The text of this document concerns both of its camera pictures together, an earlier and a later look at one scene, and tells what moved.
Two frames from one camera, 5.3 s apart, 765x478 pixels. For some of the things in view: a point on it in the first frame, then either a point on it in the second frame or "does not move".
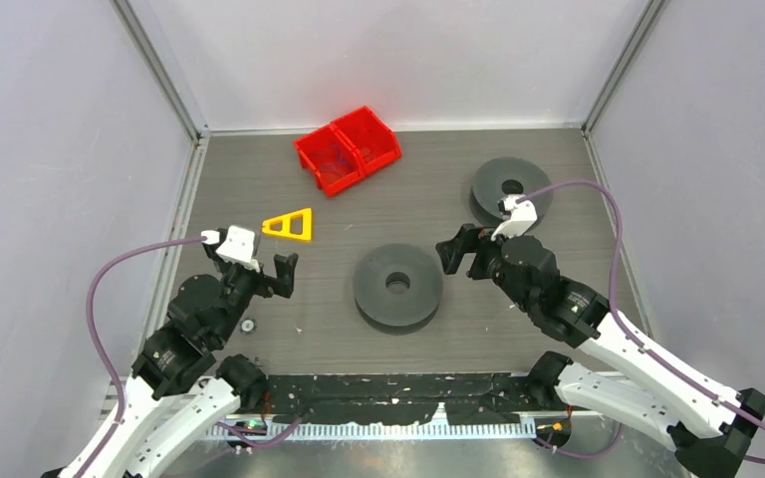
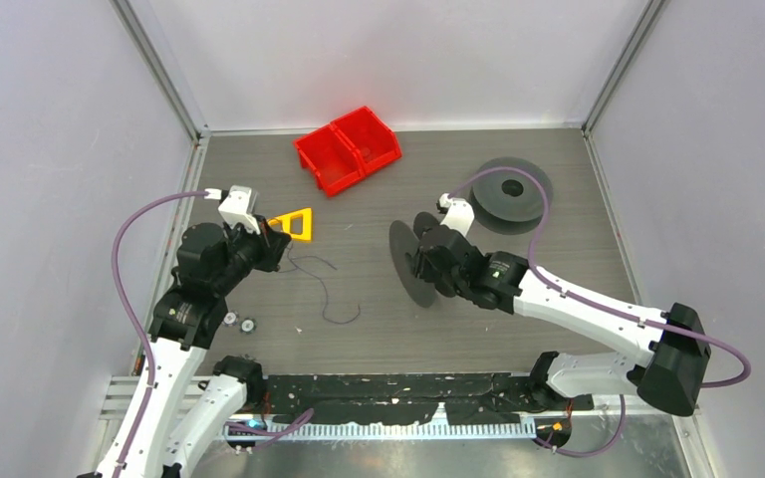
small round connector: (248, 326) does not move
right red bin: (374, 142) does not move
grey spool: (498, 177) does not move
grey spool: (397, 289) -> (403, 240)
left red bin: (333, 162) does not move
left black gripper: (284, 282) -> (270, 242)
